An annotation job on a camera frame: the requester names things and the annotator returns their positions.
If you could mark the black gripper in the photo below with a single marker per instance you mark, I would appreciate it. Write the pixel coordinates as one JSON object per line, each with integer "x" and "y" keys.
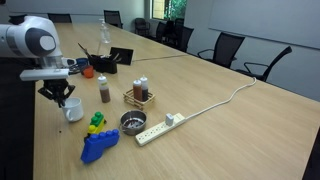
{"x": 56, "y": 85}

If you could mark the white ceramic mug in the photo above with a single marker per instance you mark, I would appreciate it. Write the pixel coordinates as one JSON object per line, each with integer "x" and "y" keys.
{"x": 75, "y": 110}

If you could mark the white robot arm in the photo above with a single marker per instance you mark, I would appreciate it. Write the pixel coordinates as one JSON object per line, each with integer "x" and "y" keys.
{"x": 20, "y": 40}

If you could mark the small orange cup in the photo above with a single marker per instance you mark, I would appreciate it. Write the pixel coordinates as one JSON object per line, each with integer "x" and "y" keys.
{"x": 88, "y": 72}

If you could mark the blue round container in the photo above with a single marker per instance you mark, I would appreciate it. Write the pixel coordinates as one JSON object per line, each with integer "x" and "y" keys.
{"x": 82, "y": 61}

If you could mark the brown sauce squeeze bottle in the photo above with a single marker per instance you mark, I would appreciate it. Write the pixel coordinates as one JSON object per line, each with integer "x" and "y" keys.
{"x": 104, "y": 95}

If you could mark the yellow green black toy block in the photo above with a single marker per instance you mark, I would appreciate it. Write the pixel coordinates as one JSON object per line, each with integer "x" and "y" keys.
{"x": 96, "y": 125}

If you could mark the black utensil organizer box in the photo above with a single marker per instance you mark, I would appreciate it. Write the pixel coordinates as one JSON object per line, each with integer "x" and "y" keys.
{"x": 103, "y": 66}

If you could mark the blue toy building block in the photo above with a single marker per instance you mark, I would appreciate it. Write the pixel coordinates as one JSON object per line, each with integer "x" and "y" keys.
{"x": 96, "y": 146}

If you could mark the metal tongs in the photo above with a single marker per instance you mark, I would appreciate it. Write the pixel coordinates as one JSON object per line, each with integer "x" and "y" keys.
{"x": 116, "y": 57}

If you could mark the black office chair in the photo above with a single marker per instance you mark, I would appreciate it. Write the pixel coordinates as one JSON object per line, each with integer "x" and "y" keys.
{"x": 185, "y": 36}
{"x": 161, "y": 30}
{"x": 273, "y": 65}
{"x": 142, "y": 25}
{"x": 60, "y": 17}
{"x": 113, "y": 16}
{"x": 226, "y": 45}

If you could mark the red-brown sauce squeeze bottle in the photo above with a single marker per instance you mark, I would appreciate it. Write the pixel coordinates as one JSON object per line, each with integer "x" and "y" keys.
{"x": 137, "y": 91}

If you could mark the small wooden slat crate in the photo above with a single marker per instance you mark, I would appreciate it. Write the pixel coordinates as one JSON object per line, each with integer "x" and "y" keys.
{"x": 140, "y": 104}

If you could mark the small metal bowl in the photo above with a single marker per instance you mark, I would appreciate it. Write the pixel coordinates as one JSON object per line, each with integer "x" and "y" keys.
{"x": 133, "y": 130}

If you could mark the dark sauce squeeze bottle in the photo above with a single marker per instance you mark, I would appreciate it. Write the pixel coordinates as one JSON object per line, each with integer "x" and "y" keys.
{"x": 144, "y": 93}

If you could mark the cream power strip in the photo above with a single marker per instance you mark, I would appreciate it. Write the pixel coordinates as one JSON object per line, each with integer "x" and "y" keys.
{"x": 150, "y": 135}

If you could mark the white plug adapter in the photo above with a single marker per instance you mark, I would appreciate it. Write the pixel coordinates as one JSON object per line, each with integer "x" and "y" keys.
{"x": 169, "y": 120}

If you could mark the window with green view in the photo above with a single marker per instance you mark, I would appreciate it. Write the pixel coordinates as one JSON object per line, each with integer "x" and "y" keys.
{"x": 170, "y": 8}

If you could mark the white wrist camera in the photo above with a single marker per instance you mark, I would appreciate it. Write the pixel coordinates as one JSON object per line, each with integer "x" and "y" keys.
{"x": 43, "y": 74}

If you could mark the wall whiteboard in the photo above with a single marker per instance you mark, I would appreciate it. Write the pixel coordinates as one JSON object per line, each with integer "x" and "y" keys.
{"x": 266, "y": 20}

